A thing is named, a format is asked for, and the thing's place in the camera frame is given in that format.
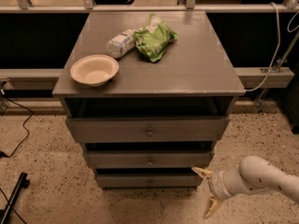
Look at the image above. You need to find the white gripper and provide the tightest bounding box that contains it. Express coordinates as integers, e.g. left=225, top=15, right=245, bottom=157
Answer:
left=192, top=167, right=233, bottom=218

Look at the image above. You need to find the grey bottom drawer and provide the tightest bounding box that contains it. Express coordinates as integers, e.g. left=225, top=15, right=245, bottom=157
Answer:
left=95, top=174, right=202, bottom=189

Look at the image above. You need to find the grey drawer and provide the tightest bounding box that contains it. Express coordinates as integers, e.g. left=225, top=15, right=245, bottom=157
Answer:
left=66, top=117, right=229, bottom=143
left=95, top=174, right=202, bottom=189
left=83, top=151, right=214, bottom=169

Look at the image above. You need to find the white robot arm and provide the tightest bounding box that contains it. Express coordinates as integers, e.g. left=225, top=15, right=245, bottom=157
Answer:
left=192, top=156, right=299, bottom=218

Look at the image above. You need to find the grey top drawer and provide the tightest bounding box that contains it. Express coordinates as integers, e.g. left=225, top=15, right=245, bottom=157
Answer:
left=66, top=117, right=229, bottom=143

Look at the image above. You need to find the grey wooden drawer cabinet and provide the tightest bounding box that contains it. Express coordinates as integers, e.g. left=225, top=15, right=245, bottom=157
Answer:
left=53, top=11, right=245, bottom=177

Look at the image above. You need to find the grey middle drawer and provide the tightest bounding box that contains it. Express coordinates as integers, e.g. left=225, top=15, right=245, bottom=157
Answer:
left=83, top=151, right=214, bottom=169

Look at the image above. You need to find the metal tripod stand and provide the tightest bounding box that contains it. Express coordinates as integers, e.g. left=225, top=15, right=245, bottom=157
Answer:
left=254, top=30, right=299, bottom=114

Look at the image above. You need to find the green snack bag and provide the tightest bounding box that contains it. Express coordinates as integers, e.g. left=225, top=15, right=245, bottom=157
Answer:
left=134, top=13, right=178, bottom=63

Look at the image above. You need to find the white paper bowl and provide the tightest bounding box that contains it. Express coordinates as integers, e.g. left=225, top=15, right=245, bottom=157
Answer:
left=70, top=55, right=119, bottom=87

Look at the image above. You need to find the white blue wrapped package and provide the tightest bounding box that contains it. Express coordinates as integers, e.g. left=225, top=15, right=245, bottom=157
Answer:
left=106, top=29, right=141, bottom=59

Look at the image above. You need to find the black stand leg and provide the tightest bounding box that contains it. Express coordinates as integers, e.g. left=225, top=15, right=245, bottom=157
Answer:
left=0, top=172, right=30, bottom=224

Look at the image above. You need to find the metal railing frame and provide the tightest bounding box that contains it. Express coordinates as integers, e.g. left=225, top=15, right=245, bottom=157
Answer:
left=0, top=0, right=299, bottom=91

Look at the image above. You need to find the black cable on floor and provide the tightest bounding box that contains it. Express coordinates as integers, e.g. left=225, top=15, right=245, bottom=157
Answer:
left=0, top=87, right=35, bottom=159

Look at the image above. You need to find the white cable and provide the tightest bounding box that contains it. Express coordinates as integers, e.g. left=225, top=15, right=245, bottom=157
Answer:
left=245, top=2, right=281, bottom=93

